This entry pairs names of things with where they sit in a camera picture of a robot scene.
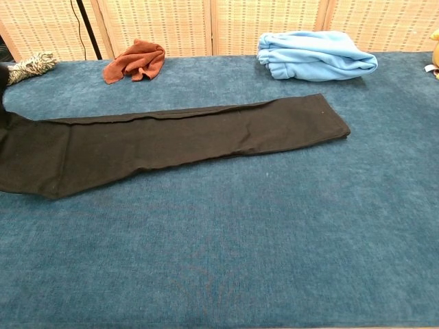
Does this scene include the black trousers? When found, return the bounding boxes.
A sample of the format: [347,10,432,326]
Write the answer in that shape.
[0,63,351,200]

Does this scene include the blue carpet table cover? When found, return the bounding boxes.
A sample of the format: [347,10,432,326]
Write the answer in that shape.
[0,51,439,329]

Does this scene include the rust brown cloth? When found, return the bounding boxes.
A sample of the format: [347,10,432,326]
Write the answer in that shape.
[103,38,166,85]

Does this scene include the bamboo folding screen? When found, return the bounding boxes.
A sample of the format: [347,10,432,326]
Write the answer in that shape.
[0,0,439,62]

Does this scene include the light blue fleece garment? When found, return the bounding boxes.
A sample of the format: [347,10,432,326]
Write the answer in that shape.
[257,30,379,82]

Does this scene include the black tripod stand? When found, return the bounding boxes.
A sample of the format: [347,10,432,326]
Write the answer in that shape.
[75,0,103,60]

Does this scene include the yellow plush toy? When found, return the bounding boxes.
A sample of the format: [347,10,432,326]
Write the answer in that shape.
[424,29,439,80]

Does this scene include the thin black hanging cable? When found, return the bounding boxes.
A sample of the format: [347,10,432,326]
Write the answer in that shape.
[70,0,86,60]

